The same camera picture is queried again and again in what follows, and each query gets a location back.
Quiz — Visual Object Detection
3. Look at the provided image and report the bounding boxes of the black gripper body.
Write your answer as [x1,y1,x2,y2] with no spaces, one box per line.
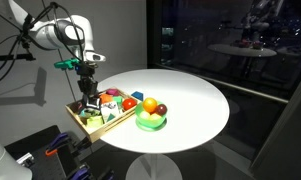
[77,62,99,86]

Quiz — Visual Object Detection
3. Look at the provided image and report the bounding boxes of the black plush cube letter D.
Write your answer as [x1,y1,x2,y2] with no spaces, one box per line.
[82,95,102,112]

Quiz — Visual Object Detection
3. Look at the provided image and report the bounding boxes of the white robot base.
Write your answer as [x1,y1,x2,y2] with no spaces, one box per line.
[0,129,33,180]

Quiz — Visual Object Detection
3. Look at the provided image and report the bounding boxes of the white zebra plush cube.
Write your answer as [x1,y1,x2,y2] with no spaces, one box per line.
[99,101,121,124]

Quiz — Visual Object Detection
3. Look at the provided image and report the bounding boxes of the red toy tomato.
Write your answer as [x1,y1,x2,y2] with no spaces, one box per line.
[121,98,138,112]

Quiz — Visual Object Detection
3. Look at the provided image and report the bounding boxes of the wooden crate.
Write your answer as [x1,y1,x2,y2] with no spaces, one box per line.
[65,87,138,144]

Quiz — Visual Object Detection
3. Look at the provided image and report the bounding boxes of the yellow toy lemon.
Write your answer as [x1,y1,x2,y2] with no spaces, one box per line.
[149,113,163,122]
[138,110,152,121]

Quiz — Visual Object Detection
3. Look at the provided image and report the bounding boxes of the orange toy fruit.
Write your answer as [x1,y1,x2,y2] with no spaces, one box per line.
[142,97,158,114]

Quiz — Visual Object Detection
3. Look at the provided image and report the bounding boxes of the dark red toy plum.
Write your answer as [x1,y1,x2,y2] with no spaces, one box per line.
[155,103,168,117]

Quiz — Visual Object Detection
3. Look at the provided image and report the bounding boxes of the orange block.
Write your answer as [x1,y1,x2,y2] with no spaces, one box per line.
[99,93,114,105]

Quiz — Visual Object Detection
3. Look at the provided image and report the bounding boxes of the magenta block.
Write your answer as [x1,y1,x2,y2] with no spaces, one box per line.
[105,88,122,97]

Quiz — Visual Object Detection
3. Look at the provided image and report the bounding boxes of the lime green block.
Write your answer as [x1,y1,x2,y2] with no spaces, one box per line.
[85,115,105,129]

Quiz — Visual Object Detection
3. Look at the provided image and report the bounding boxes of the blue block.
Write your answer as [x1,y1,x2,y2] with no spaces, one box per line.
[130,90,145,102]

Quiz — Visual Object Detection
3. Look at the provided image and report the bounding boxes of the purple clamp orange tip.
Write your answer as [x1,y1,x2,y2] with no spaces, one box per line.
[44,132,92,158]

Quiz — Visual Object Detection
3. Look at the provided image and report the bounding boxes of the green plastic bowl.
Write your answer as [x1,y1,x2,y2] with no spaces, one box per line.
[134,100,168,132]

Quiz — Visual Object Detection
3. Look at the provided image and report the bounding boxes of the black mounting plate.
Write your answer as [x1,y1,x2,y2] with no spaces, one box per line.
[4,124,91,180]

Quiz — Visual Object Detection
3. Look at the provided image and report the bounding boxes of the thin black diagonal cable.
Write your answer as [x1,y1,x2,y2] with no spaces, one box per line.
[58,49,76,98]

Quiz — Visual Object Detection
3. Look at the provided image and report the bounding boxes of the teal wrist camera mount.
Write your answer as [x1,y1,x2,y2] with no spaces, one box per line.
[53,57,81,71]

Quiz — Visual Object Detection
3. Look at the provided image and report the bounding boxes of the black camera stand boom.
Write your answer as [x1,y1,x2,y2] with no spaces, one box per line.
[0,49,37,63]

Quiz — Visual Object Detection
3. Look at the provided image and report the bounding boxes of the silver metal bracket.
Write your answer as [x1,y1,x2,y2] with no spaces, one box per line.
[15,152,36,168]

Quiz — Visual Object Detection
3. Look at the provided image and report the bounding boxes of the white table pedestal base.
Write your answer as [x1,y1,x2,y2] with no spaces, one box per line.
[124,153,184,180]

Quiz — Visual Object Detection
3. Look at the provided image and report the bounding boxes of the window sill rail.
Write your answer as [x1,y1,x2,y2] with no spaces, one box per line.
[155,63,290,104]

